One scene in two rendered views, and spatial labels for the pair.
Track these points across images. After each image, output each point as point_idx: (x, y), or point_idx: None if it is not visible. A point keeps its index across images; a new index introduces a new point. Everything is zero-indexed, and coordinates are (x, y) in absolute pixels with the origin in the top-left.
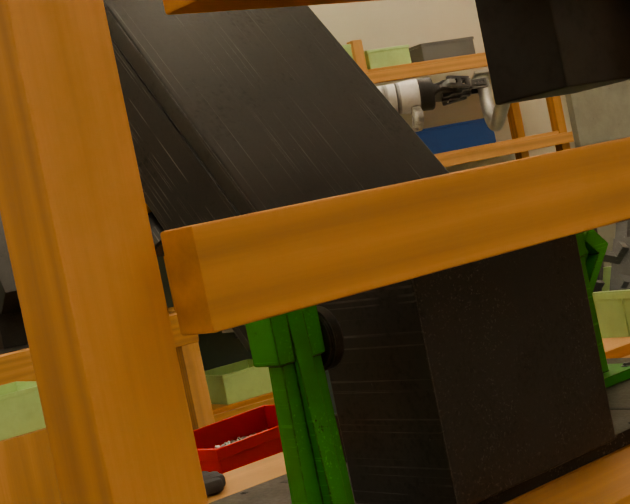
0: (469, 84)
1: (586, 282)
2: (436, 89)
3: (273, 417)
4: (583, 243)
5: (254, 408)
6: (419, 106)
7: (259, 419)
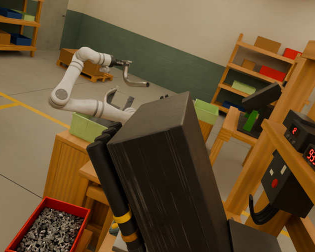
0: (125, 65)
1: None
2: (115, 63)
3: (49, 202)
4: None
5: (43, 199)
6: (107, 66)
7: (43, 203)
